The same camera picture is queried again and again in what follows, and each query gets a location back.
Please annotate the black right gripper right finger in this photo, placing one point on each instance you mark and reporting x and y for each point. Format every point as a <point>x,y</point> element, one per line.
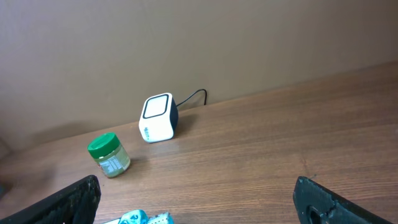
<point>315,203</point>

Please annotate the blue mouthwash bottle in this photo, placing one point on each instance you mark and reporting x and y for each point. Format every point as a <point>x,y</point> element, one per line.
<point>140,217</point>

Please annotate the green lid glass jar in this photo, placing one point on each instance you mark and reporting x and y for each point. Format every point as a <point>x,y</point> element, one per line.
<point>109,154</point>

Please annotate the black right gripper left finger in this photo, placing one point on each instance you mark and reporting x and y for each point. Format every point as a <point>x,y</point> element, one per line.
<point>75,204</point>

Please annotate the white barcode scanner box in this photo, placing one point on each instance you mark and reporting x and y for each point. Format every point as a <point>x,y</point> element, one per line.
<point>159,118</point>

